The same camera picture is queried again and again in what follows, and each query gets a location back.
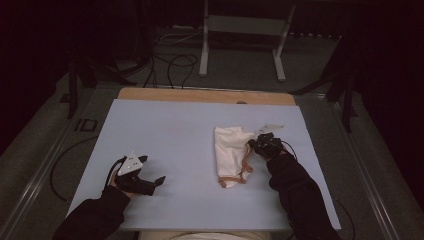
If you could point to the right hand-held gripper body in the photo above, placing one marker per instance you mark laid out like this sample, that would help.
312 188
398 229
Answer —
271 146

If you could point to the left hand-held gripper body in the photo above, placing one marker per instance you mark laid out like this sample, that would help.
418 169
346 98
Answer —
136 185

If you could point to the cream bear print baby bodysuit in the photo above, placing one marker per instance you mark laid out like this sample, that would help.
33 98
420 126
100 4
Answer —
230 150

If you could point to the person's right hand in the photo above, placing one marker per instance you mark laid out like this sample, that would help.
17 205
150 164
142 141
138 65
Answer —
281 155

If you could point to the person's left hand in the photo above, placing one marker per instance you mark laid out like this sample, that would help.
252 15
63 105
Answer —
113 181

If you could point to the light blue table mat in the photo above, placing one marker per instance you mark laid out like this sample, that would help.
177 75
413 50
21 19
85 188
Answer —
186 133

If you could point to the person's light clothing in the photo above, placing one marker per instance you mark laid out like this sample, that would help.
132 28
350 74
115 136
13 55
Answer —
200 236

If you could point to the black stand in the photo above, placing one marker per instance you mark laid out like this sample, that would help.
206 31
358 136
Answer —
348 110
71 100

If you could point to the grey metal stand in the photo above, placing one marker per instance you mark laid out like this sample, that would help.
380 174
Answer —
246 25

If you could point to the black square floor bracket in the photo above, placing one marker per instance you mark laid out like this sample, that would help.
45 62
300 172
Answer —
79 125

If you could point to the metal floor rail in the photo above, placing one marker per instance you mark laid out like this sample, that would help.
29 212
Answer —
36 180
366 173

